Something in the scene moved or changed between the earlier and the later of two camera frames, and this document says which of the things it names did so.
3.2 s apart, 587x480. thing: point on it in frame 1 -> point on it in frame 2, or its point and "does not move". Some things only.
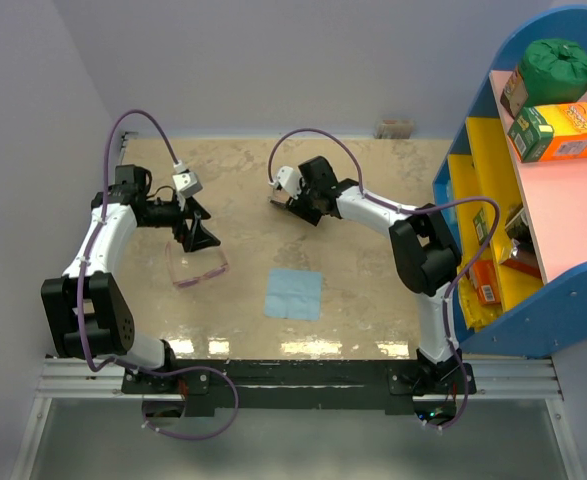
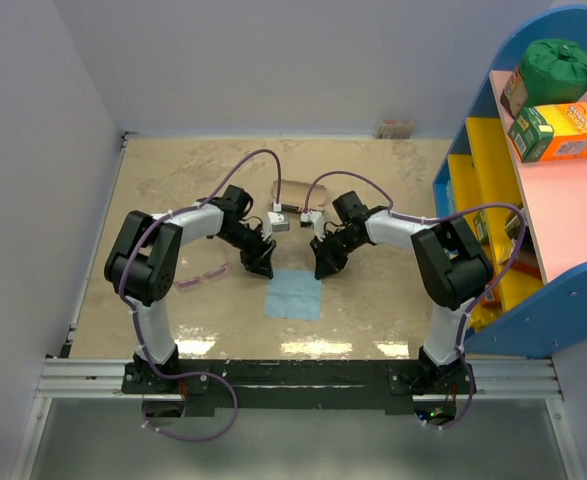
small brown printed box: (515, 94) does not move
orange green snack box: (558, 132) does not move
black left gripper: (199, 237) -> (258, 259)
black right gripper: (299, 206) -> (326, 262)
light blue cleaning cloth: (294, 294) does not move
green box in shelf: (480, 224) does not move
